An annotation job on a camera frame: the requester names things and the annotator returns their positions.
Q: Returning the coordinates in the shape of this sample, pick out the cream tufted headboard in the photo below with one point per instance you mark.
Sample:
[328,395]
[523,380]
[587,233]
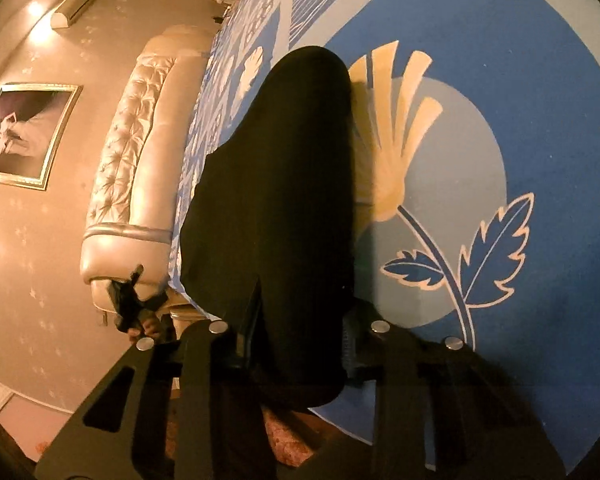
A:
[131,216]

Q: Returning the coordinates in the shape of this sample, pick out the blue patterned bedsheet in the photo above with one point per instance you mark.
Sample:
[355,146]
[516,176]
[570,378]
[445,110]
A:
[478,137]

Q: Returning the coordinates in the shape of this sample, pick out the framed wall picture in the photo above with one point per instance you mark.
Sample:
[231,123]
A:
[33,118]

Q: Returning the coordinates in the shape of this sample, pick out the person's left hand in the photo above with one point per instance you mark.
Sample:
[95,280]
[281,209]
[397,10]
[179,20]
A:
[149,325]

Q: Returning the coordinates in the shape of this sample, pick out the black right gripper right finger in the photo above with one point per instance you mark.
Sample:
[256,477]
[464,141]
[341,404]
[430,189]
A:
[442,411]

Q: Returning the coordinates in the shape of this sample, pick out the black pants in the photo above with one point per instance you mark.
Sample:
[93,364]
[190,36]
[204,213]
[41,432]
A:
[267,242]

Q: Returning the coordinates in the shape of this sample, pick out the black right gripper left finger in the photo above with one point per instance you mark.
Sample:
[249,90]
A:
[183,409]

